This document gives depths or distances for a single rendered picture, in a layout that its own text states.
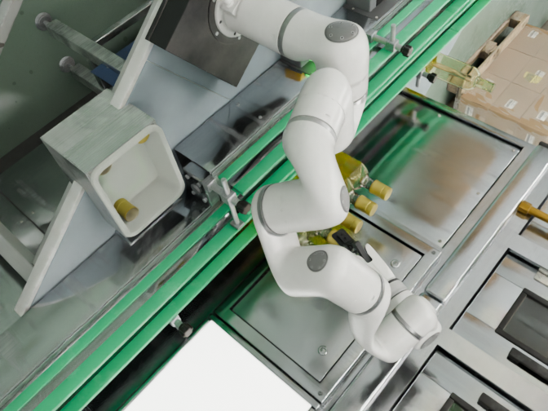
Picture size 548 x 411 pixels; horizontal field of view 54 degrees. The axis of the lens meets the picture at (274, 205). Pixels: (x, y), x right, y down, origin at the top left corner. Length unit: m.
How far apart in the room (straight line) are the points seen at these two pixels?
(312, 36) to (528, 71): 4.48
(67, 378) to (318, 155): 0.69
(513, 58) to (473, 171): 3.94
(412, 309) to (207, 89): 0.66
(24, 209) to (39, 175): 0.13
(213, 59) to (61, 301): 0.61
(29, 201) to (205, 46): 0.85
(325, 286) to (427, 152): 0.85
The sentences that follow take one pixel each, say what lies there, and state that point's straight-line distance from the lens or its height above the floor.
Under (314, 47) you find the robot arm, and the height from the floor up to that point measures 1.05.
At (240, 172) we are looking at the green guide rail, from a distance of 1.21.
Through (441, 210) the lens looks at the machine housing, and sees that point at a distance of 1.50.
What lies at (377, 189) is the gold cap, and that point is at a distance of 1.31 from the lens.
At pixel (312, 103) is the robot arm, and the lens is 0.86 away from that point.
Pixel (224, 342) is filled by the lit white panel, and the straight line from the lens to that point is 1.29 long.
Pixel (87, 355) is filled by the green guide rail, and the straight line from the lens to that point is 1.20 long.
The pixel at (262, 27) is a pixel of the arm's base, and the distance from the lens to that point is 1.05.
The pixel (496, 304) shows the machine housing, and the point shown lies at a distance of 1.39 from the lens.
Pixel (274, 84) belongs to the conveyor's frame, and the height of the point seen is 0.81.
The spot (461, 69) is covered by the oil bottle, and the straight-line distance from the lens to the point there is 1.76.
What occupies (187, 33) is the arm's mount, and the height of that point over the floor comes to 0.81.
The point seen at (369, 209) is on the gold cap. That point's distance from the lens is 1.27.
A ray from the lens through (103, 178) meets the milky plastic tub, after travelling 1.16.
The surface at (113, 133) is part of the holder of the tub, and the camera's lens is 1.09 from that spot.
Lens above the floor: 1.56
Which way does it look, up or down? 27 degrees down
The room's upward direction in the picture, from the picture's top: 123 degrees clockwise
